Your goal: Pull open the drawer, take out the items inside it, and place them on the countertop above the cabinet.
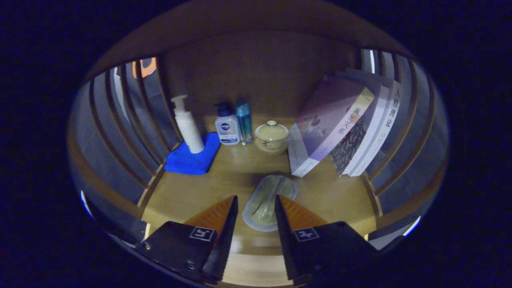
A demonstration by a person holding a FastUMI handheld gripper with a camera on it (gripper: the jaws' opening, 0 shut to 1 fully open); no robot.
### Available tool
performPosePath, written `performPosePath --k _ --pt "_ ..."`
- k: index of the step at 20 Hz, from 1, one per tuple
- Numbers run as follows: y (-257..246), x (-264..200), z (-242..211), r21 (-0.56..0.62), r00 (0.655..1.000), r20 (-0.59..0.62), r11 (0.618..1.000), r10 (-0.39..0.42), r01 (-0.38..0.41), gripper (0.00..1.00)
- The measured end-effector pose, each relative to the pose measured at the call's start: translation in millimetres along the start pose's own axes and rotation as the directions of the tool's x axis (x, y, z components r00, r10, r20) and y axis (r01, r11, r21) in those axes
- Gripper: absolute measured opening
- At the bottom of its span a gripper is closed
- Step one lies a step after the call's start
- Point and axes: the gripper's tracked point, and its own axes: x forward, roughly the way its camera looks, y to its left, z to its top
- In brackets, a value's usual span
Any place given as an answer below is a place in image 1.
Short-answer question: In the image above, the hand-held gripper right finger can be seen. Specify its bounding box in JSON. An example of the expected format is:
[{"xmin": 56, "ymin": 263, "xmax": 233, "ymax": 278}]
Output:
[{"xmin": 274, "ymin": 195, "xmax": 380, "ymax": 280}]

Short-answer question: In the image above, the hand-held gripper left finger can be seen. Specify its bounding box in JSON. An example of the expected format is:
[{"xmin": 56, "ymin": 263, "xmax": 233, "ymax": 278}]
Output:
[{"xmin": 136, "ymin": 195, "xmax": 239, "ymax": 282}]

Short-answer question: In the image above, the green handled scrub sponge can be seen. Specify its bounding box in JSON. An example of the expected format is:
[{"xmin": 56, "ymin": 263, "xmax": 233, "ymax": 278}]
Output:
[{"xmin": 242, "ymin": 174, "xmax": 298, "ymax": 232}]

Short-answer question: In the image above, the wooden countertop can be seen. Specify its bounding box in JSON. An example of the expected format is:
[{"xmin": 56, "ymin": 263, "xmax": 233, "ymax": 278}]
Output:
[{"xmin": 142, "ymin": 115, "xmax": 379, "ymax": 287}]

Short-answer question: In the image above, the wooden cabinet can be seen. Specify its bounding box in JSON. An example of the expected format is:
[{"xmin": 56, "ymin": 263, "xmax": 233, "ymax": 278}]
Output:
[{"xmin": 68, "ymin": 0, "xmax": 448, "ymax": 287}]

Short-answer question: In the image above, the blue folded cloth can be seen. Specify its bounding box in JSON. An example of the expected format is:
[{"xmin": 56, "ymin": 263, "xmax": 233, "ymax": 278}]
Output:
[{"xmin": 164, "ymin": 132, "xmax": 221, "ymax": 175}]

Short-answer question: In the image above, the lidded ceramic tea cup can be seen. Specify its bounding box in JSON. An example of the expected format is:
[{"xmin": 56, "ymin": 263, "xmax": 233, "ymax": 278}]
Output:
[{"xmin": 255, "ymin": 120, "xmax": 289, "ymax": 155}]

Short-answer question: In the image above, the white lotion bottle blue cap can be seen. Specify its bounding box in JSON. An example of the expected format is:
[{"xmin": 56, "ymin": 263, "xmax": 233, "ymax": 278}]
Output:
[{"xmin": 213, "ymin": 102, "xmax": 241, "ymax": 146}]

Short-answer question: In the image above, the patterned cover book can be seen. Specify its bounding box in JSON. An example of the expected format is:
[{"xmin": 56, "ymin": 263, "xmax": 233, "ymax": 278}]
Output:
[{"xmin": 330, "ymin": 116, "xmax": 368, "ymax": 177}]

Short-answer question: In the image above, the teal slim bottle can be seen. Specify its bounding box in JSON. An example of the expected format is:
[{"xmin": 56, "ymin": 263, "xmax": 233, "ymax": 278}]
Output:
[{"xmin": 235, "ymin": 99, "xmax": 254, "ymax": 146}]

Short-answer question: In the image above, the white pump bottle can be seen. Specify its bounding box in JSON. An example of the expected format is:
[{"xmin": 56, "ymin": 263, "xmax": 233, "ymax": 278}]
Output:
[{"xmin": 171, "ymin": 94, "xmax": 205, "ymax": 154}]

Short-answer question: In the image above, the purple cover book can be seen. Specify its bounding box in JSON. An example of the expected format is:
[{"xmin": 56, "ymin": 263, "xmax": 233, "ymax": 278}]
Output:
[{"xmin": 288, "ymin": 75, "xmax": 375, "ymax": 178}]

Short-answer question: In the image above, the thin white book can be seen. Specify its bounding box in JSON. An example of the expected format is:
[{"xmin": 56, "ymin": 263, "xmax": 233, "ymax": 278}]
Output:
[{"xmin": 342, "ymin": 68, "xmax": 390, "ymax": 176}]

